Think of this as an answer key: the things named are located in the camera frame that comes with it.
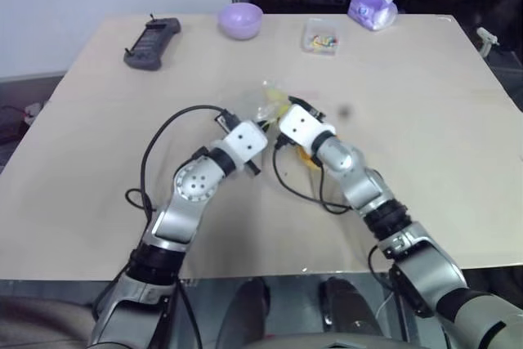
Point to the black handheld remote controller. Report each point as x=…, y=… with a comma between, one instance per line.
x=152, y=43

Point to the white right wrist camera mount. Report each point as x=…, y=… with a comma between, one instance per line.
x=300, y=124

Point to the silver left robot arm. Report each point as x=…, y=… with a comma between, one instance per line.
x=180, y=218

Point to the white bracket at table edge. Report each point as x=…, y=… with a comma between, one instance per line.
x=487, y=40

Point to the purple plastic bowl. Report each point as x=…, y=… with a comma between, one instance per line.
x=240, y=21

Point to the orange snack packet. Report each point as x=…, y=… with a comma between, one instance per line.
x=305, y=159

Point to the clear box with colourful bits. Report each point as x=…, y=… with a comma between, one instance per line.
x=321, y=36

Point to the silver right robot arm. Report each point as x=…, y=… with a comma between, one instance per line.
x=412, y=251

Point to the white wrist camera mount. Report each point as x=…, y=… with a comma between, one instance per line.
x=300, y=124
x=245, y=142

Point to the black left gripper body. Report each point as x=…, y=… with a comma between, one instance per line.
x=225, y=119

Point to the clear plastic bag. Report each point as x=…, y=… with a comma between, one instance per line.
x=255, y=99

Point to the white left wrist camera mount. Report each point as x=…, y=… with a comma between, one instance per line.
x=245, y=142

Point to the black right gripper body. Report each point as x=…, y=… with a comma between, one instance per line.
x=307, y=106

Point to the white power strip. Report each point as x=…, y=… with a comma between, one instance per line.
x=34, y=111

